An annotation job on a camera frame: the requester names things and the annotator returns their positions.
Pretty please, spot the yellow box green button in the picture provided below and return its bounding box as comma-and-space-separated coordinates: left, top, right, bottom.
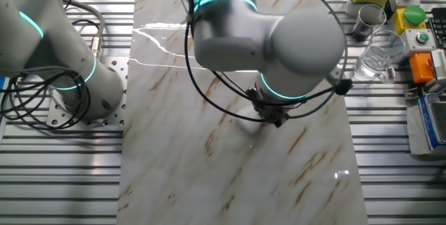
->
392, 5, 428, 36

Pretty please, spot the small metal corner bracket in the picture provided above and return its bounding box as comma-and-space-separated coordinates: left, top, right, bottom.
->
403, 87, 420, 101

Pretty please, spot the large clear glass cup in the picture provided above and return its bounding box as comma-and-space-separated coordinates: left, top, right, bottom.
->
353, 29, 407, 85

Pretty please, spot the white vented device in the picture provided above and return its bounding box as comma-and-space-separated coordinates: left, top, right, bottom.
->
430, 49, 446, 83

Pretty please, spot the silver blue scale device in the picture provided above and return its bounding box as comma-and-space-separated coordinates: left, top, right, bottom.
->
406, 92, 446, 156

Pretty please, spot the orange box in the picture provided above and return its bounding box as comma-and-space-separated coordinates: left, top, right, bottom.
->
408, 51, 436, 85

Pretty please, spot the white marble pattern board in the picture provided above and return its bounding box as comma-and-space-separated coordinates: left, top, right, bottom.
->
115, 0, 369, 225

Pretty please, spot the thick grey robot cable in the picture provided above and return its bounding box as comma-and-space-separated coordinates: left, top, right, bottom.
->
61, 0, 106, 61

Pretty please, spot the black keyboard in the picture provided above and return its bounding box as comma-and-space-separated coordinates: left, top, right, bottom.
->
426, 7, 446, 50

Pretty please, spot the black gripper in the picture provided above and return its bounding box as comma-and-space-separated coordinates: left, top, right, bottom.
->
246, 88, 291, 129

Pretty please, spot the grey box small green button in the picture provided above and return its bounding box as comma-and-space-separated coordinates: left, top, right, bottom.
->
400, 28, 437, 57

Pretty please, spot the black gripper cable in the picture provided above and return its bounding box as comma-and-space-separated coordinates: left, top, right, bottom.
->
183, 19, 269, 123

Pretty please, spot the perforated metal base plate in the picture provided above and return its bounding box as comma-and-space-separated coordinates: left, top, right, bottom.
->
47, 56, 128, 127

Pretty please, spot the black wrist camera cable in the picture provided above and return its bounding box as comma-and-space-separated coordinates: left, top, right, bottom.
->
240, 0, 349, 120

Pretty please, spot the wrist camera on silver bracket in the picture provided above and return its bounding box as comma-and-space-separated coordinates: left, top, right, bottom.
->
327, 66, 354, 96

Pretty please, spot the black looped cable bundle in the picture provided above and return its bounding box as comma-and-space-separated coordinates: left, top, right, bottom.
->
0, 66, 92, 131

